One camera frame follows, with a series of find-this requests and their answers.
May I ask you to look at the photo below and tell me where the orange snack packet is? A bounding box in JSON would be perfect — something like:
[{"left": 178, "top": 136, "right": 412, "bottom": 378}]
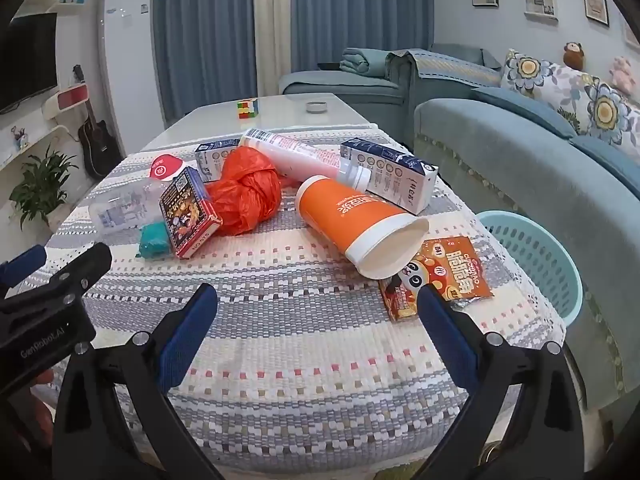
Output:
[{"left": 395, "top": 236, "right": 493, "bottom": 306}]

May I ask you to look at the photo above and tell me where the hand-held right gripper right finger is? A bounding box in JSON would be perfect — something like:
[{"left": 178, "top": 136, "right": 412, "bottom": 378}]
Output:
[{"left": 416, "top": 284, "right": 586, "bottom": 480}]

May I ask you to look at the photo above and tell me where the floral long cushion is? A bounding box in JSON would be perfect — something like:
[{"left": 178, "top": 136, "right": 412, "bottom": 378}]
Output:
[{"left": 501, "top": 49, "right": 640, "bottom": 146}]

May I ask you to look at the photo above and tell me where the white refrigerator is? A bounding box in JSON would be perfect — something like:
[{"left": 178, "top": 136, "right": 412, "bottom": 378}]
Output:
[{"left": 97, "top": 0, "right": 166, "bottom": 158}]

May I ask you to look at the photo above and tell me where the woven checked tablecloth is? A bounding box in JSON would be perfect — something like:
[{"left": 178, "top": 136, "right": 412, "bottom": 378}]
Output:
[{"left": 15, "top": 132, "right": 568, "bottom": 476}]

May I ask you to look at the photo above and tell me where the red white wall shelf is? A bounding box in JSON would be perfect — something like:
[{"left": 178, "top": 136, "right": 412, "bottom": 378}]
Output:
[{"left": 42, "top": 85, "right": 91, "bottom": 121}]

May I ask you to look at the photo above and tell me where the collage picture frame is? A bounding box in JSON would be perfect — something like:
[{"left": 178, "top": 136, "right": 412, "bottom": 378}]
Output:
[{"left": 523, "top": 0, "right": 558, "bottom": 21}]

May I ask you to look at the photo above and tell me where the small dark picture frame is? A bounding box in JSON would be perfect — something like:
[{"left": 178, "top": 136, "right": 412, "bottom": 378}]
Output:
[{"left": 582, "top": 0, "right": 610, "bottom": 27}]

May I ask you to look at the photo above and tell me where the orange snack wrapper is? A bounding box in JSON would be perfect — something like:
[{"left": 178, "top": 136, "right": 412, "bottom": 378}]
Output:
[{"left": 294, "top": 175, "right": 431, "bottom": 281}]

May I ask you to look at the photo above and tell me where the striped teal sofa throw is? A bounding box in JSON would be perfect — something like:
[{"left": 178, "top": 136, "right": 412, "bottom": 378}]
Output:
[{"left": 385, "top": 47, "right": 502, "bottom": 81}]

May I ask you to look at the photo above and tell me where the teal crumpled wrapper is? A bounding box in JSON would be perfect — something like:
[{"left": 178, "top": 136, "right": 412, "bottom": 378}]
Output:
[{"left": 136, "top": 221, "right": 171, "bottom": 261}]

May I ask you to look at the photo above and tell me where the white curved wall shelf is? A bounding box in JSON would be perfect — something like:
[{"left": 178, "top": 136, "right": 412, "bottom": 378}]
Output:
[{"left": 0, "top": 125, "right": 71, "bottom": 171}]

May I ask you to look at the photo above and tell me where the small red snack packet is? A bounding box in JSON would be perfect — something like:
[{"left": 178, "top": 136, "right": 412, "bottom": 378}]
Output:
[{"left": 379, "top": 280, "right": 418, "bottom": 322}]

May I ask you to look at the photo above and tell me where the blue white milk carton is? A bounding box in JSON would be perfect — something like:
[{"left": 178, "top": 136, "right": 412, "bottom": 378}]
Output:
[{"left": 194, "top": 138, "right": 243, "bottom": 182}]

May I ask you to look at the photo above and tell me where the blue curtain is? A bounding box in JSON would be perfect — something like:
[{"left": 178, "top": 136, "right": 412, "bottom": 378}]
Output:
[
  {"left": 150, "top": 0, "right": 258, "bottom": 126},
  {"left": 290, "top": 0, "right": 436, "bottom": 73}
]

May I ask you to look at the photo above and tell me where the clear packet with white label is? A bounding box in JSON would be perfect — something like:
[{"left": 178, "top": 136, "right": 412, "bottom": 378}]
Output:
[{"left": 340, "top": 140, "right": 439, "bottom": 213}]

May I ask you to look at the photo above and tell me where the pink plush toy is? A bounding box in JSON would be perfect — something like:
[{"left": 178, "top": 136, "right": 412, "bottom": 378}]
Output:
[{"left": 610, "top": 56, "right": 633, "bottom": 93}]

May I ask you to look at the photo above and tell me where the clear plastic bottle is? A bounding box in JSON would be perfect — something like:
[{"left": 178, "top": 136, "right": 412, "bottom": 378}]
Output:
[{"left": 89, "top": 155, "right": 188, "bottom": 236}]

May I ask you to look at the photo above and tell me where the blue fabric sofa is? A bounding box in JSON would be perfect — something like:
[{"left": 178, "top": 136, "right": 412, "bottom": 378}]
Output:
[{"left": 277, "top": 42, "right": 640, "bottom": 396}]

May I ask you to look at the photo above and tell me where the white coffee table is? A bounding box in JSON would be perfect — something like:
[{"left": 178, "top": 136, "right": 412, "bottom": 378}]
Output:
[{"left": 140, "top": 92, "right": 373, "bottom": 153}]

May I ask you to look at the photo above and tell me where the green potted plant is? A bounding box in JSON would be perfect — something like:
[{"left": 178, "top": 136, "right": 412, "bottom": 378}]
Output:
[{"left": 9, "top": 145, "right": 78, "bottom": 231}]

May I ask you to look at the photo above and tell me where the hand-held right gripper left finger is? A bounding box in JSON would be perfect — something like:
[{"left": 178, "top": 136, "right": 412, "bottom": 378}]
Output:
[{"left": 52, "top": 284, "right": 226, "bottom": 480}]

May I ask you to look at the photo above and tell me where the black television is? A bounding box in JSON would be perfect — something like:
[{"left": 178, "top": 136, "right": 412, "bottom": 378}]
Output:
[{"left": 0, "top": 12, "right": 58, "bottom": 113}]

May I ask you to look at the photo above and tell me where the brown monkey plush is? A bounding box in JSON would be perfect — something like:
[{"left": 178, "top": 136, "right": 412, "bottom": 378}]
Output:
[{"left": 563, "top": 41, "right": 586, "bottom": 72}]

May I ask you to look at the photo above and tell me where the orange plastic bag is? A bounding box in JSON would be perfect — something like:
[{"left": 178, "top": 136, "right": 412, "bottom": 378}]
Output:
[{"left": 205, "top": 147, "right": 283, "bottom": 236}]

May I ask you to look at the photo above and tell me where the folded teal blanket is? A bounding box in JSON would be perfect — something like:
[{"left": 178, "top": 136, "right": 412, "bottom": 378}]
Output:
[{"left": 340, "top": 47, "right": 388, "bottom": 78}]

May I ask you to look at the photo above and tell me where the white sheer curtain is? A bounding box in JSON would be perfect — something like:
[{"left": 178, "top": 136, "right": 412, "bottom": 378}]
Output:
[{"left": 255, "top": 0, "right": 293, "bottom": 98}]

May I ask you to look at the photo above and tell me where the dark printed card box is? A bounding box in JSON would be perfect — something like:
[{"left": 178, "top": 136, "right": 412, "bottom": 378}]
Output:
[{"left": 159, "top": 166, "right": 223, "bottom": 260}]

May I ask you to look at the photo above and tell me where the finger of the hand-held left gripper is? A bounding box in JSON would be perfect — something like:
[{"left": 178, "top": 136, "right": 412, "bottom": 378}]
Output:
[
  {"left": 0, "top": 245, "right": 48, "bottom": 288},
  {"left": 30, "top": 242, "right": 113, "bottom": 308}
]

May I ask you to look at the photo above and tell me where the black acoustic guitar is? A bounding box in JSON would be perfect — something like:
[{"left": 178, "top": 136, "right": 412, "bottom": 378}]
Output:
[{"left": 73, "top": 64, "right": 123, "bottom": 178}]

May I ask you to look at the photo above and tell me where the teal plastic basket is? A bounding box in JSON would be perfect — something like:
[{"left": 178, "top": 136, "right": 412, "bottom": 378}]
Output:
[{"left": 474, "top": 210, "right": 583, "bottom": 328}]

